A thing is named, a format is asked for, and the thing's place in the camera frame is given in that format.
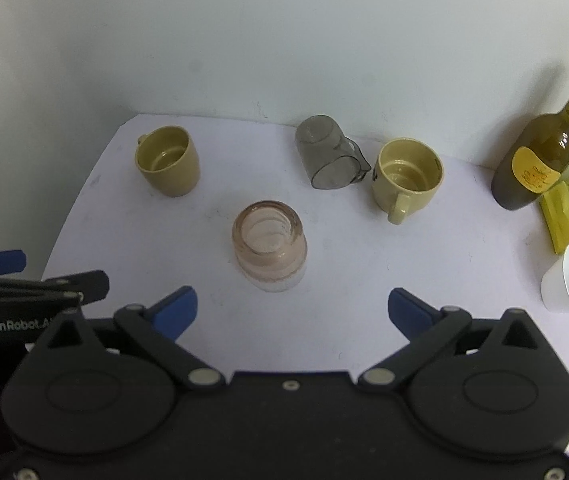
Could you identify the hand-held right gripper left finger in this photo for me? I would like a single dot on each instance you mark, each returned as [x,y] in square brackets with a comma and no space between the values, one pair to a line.
[178,310]

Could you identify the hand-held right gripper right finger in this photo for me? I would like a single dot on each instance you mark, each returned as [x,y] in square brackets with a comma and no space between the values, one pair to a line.
[408,311]

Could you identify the pink glass cup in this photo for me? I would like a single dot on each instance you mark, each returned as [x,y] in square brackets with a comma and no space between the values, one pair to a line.
[270,260]

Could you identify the beige ceramic cup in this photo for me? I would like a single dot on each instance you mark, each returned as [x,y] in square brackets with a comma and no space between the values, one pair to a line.
[177,180]
[427,200]

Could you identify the grey transparent plastic cup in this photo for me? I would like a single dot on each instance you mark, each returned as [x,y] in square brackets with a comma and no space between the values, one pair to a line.
[325,160]

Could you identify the dark glass wine bottle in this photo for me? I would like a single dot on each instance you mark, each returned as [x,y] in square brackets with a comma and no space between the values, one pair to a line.
[529,160]

